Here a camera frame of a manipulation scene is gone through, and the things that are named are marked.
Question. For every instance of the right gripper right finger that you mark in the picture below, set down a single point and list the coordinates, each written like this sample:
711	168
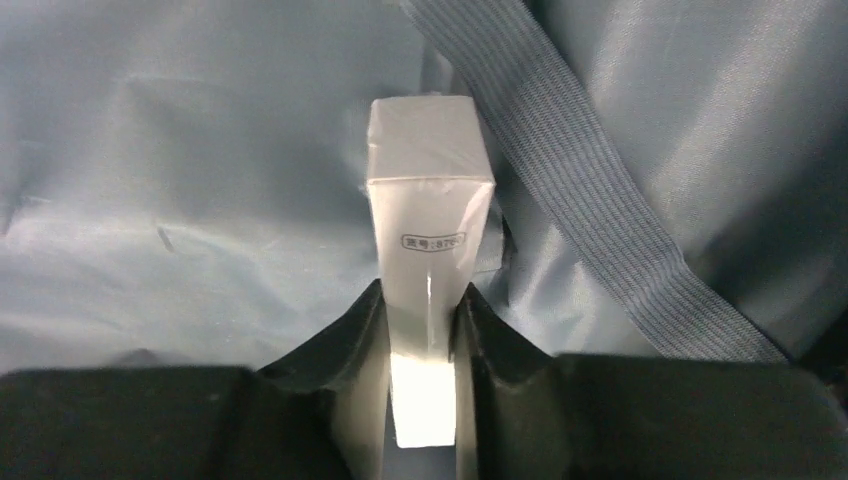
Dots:
523	414

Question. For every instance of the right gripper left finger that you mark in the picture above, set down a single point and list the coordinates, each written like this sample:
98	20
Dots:
318	412

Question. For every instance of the white toothpaste tube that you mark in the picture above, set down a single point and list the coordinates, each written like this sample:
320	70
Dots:
430	186

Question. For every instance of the yellow Pikachu suitcase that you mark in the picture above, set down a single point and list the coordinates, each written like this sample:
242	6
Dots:
183	183

